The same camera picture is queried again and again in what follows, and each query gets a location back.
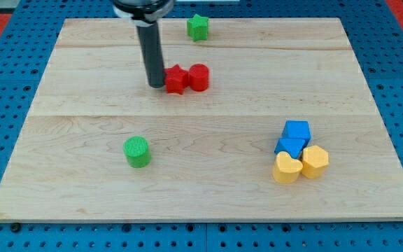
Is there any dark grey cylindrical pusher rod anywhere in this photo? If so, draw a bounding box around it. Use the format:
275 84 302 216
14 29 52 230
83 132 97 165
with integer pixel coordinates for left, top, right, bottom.
136 22 165 88

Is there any green star block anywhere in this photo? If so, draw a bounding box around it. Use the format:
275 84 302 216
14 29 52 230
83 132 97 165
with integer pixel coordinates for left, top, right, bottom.
187 14 209 41

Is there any red star block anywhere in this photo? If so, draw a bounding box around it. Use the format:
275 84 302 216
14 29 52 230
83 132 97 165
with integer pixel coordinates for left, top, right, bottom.
164 64 189 95

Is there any red cylinder block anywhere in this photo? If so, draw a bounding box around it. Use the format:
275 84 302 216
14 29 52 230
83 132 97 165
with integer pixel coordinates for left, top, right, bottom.
188 64 209 92

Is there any green cylinder block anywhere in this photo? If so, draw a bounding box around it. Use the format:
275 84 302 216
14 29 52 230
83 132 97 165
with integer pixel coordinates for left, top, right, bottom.
123 136 151 168

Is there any light wooden board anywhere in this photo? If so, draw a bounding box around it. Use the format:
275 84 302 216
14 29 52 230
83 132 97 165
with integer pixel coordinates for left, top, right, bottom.
0 17 403 223

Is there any blue cube block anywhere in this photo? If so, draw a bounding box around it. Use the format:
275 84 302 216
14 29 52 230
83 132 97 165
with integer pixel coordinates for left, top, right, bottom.
281 120 311 147

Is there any blue triangle block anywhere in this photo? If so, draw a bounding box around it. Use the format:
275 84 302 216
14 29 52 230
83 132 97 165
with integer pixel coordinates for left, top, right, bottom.
274 138 306 159

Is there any yellow heart block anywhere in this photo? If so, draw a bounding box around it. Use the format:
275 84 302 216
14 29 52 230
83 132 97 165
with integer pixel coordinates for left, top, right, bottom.
273 151 303 184

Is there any yellow hexagon block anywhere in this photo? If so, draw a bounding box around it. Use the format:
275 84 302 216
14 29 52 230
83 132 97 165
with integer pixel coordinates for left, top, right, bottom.
302 146 329 179

